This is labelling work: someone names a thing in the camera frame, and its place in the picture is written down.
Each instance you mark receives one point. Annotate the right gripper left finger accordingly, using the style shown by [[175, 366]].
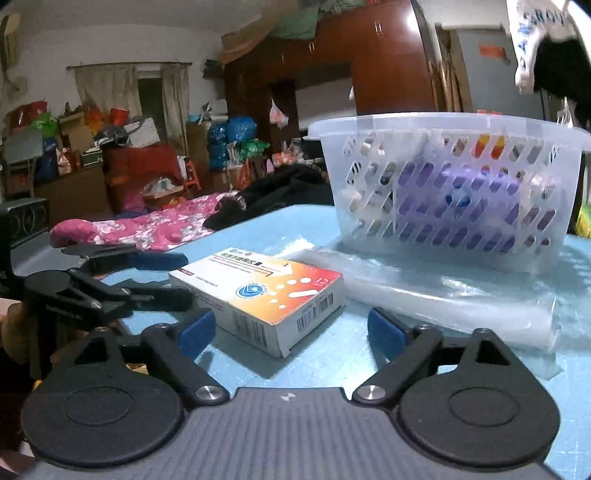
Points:
[[171, 351]]

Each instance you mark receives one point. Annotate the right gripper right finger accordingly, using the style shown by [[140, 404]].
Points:
[[410, 353]]

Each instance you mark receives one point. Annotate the white orange medicine box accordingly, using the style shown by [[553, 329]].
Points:
[[268, 302]]

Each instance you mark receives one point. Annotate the purple tissue pack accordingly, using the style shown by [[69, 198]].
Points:
[[467, 208]]

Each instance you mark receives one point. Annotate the plush toy striped clothes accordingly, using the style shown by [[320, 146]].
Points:
[[369, 193]]

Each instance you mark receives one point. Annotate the pink floral blanket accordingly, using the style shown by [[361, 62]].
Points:
[[157, 231]]

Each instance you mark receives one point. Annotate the clear plastic bag pack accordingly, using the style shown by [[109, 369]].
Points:
[[519, 318]]

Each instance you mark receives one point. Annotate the clear plastic laundry basket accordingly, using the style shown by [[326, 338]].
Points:
[[548, 154]]

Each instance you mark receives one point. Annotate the black clothing pile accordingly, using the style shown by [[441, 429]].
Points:
[[290, 185]]

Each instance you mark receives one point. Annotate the window curtains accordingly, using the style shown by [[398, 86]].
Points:
[[115, 85]]

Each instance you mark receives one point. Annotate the grey metal door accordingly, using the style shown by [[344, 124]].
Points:
[[477, 70]]

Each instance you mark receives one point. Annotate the brown wooden wardrobe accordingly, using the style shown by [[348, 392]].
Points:
[[372, 60]]

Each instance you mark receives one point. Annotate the white black hanging jacket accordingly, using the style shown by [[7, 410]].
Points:
[[550, 52]]

